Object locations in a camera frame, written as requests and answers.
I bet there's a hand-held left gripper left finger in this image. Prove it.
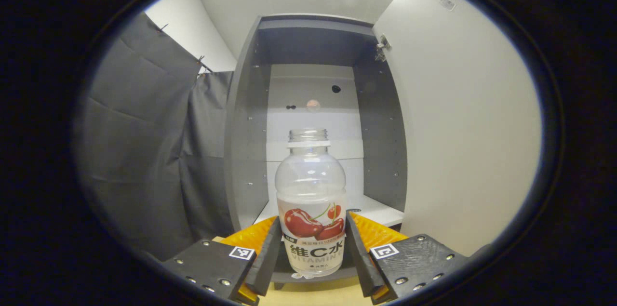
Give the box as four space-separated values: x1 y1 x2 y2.
161 216 283 306

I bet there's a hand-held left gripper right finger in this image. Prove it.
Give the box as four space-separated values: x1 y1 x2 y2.
345 211 470 306

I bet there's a clear bottle with cherry label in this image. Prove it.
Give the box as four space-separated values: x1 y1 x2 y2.
275 128 348 279

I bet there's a grey cabinet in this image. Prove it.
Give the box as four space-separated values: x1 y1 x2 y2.
223 13 409 291

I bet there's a beige cabinet door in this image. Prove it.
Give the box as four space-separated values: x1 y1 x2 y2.
371 0 543 257

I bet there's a metal door hinge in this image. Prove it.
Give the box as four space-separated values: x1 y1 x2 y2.
375 34 392 62

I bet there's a black backdrop cloth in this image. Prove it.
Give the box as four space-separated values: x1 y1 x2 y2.
72 11 237 262

